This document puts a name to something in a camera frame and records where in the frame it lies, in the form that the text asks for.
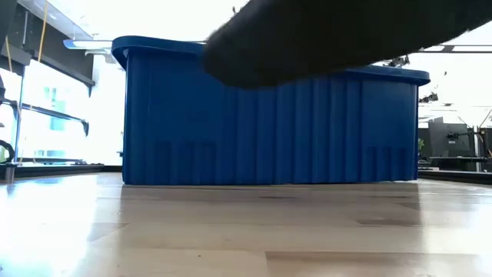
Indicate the black slide sandal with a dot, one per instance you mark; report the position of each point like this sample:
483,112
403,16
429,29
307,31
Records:
326,38

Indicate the blue plastic bin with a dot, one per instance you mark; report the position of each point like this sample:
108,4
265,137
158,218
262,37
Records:
269,138

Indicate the black ceiling fixture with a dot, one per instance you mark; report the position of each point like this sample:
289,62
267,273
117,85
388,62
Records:
428,98
397,61

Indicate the ceiling light panel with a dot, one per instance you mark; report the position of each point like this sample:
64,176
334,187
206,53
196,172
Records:
86,44
457,48

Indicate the black computer monitor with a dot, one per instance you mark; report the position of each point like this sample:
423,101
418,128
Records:
447,138

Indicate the black office desk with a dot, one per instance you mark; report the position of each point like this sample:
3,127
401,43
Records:
457,161

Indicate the black table edge rail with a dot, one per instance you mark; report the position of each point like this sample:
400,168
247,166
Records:
457,177
57,170

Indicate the black shelf bracket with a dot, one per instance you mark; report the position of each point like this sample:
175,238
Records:
50,113

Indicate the dark overhead rig frame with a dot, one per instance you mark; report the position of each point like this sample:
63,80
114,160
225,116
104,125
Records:
57,50

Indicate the metal post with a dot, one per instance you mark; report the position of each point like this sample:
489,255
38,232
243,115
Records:
10,173

